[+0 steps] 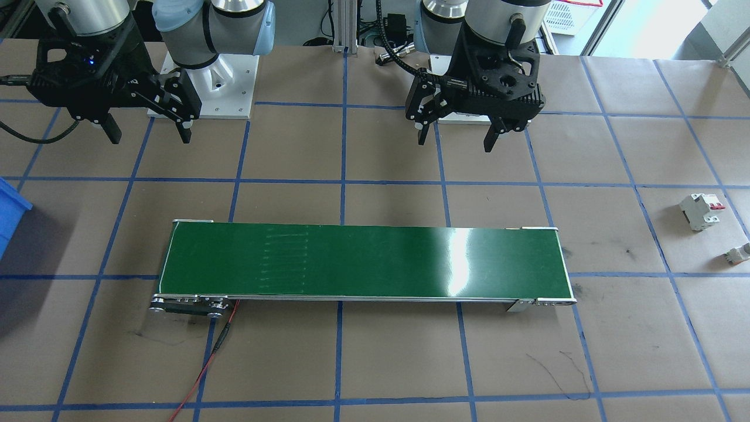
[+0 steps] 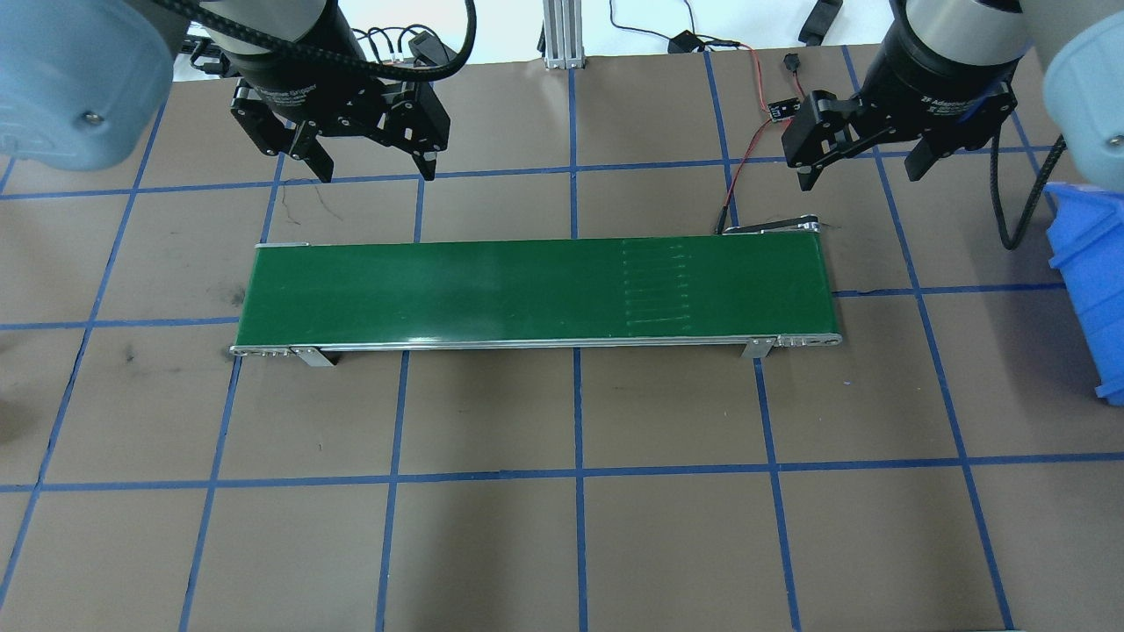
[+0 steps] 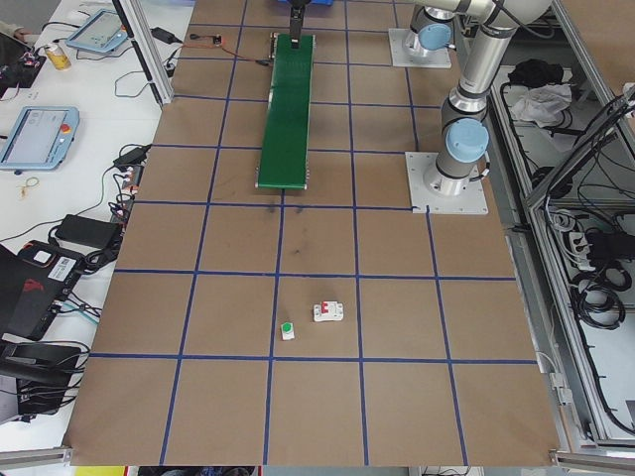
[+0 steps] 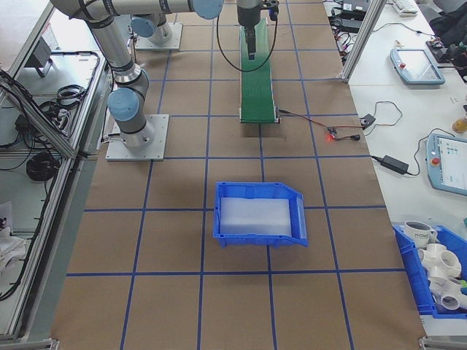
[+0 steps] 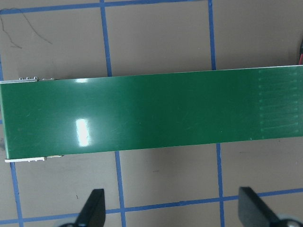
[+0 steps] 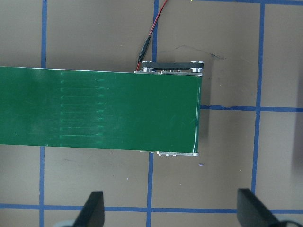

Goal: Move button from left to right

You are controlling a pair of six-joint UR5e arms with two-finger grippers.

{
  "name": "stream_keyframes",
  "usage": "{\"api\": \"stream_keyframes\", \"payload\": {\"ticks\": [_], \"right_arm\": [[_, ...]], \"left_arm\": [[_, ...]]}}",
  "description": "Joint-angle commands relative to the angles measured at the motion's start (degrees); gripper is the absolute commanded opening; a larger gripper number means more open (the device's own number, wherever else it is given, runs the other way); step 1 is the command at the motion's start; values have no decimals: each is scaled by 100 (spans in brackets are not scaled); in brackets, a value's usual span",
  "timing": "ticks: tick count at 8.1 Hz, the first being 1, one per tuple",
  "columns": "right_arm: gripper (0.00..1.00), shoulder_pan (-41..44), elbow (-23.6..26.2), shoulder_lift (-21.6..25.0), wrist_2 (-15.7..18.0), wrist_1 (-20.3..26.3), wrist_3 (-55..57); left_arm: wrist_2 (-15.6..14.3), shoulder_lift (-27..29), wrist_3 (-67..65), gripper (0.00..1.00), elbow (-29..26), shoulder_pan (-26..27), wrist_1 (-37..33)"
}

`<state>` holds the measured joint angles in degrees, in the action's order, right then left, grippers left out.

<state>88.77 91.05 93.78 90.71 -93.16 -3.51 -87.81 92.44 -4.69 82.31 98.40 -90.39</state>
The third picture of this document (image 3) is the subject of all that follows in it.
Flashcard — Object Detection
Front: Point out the white square base plate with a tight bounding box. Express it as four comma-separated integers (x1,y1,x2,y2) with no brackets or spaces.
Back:
388,28,453,68
405,151,490,217

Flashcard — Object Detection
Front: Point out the red thin cable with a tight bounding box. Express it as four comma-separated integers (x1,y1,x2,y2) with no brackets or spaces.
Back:
182,42,273,66

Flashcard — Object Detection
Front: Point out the black docking device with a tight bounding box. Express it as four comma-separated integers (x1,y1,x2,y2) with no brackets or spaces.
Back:
0,339,89,417

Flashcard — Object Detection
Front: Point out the white power strip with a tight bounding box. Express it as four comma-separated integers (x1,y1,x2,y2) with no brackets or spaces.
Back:
565,230,596,272

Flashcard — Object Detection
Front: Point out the large black power brick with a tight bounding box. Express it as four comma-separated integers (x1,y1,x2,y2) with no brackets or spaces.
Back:
54,213,123,247

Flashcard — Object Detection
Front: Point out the aluminium frame post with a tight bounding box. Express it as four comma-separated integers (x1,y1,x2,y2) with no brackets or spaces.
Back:
111,0,175,105

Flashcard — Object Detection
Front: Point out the green conveyor belt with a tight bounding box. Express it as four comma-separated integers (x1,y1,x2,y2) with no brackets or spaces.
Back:
254,32,318,192

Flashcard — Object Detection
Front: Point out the blue grey teach pendant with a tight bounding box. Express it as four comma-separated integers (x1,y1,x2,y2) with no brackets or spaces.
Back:
64,8,131,54
0,105,80,174

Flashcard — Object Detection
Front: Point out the coiled black cable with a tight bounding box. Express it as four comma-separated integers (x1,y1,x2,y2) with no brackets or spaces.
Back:
570,270,629,331

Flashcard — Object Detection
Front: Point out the black electronics box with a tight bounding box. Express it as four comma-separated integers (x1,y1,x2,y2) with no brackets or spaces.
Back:
0,32,49,98

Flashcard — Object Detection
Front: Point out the grey metal bracket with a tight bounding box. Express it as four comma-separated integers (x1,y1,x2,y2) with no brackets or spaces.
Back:
549,371,572,406

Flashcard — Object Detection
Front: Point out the black laptop red logo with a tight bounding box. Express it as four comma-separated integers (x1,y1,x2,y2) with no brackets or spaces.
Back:
0,242,83,341

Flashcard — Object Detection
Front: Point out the black power supply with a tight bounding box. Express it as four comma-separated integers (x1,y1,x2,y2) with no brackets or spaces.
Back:
587,230,621,262

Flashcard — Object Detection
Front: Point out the white circuit breaker red switch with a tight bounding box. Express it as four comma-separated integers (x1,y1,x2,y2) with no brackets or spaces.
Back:
312,300,345,323

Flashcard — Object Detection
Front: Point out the power strip with red switches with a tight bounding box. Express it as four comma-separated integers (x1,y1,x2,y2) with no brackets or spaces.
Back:
109,163,145,224

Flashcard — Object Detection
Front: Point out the black plug adapter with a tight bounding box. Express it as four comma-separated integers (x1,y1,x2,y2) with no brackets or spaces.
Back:
113,145,153,168

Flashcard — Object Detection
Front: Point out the white crumpled cloth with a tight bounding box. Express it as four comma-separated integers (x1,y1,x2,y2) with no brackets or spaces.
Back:
510,83,574,128

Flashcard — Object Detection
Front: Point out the metal V-shaped frame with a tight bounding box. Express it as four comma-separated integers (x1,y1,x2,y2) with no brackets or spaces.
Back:
488,0,635,452

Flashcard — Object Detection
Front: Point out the black cloth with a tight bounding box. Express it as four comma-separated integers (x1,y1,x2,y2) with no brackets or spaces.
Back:
508,59,567,88

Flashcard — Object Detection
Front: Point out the yellow drink can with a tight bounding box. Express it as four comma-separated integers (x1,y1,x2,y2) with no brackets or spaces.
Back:
44,43,71,70

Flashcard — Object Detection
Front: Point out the black device orange edge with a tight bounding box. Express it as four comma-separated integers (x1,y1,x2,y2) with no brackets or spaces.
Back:
17,240,84,285

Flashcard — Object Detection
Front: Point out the aluminium profile bar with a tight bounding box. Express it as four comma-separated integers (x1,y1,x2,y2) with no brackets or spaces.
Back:
548,448,635,471
0,445,74,470

